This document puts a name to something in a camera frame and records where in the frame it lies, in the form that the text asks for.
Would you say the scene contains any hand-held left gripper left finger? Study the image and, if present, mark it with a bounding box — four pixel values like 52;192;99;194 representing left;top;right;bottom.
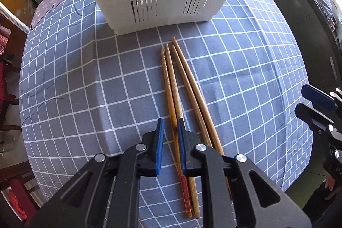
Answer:
28;118;164;228

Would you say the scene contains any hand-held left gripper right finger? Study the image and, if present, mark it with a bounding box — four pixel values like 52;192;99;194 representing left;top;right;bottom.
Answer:
177;118;312;228

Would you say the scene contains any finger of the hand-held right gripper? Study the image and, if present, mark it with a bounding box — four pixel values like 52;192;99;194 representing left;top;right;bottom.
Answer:
294;102;335;138
301;84;339;111

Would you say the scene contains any red-tipped wooden chopstick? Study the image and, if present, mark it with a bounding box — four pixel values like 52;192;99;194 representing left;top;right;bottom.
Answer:
160;48;193;219

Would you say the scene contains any person's right forearm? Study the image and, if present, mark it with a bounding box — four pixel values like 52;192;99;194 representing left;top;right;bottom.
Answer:
302;179;338;221

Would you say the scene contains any person's right hand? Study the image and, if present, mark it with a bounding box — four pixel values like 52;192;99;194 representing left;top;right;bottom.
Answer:
324;174;338;191

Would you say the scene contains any blue checked tablecloth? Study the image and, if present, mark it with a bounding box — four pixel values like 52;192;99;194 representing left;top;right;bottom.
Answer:
19;0;314;228

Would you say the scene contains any red cushioned wooden chair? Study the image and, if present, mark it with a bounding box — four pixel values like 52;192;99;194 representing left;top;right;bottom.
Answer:
0;57;20;134
0;161;41;221

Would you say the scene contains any sliding glass door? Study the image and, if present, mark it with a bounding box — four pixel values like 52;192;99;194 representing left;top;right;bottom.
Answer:
0;0;38;34

